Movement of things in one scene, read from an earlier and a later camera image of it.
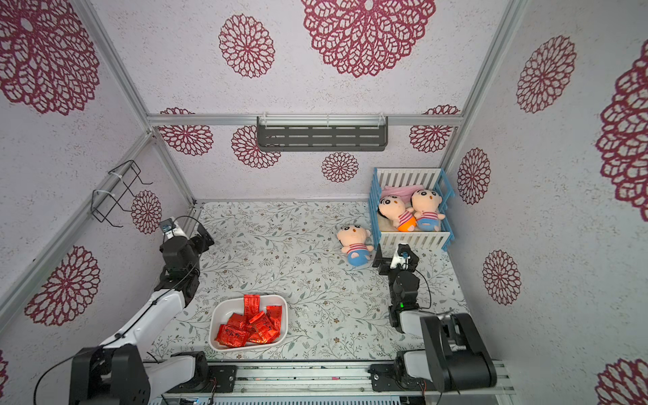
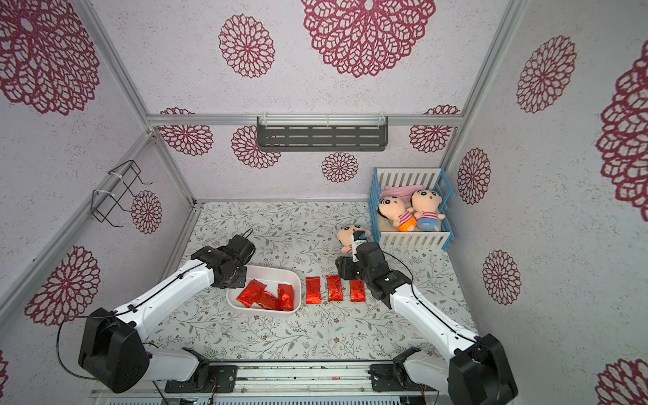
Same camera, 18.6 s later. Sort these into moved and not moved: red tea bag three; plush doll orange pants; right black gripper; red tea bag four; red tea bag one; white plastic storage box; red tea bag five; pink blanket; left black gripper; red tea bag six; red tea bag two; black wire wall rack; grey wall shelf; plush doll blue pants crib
Moved: red tea bag five; red tea bag two; right black gripper; left black gripper; red tea bag six; red tea bag four; red tea bag three; white plastic storage box; red tea bag one
Not moved: plush doll orange pants; plush doll blue pants crib; pink blanket; grey wall shelf; black wire wall rack
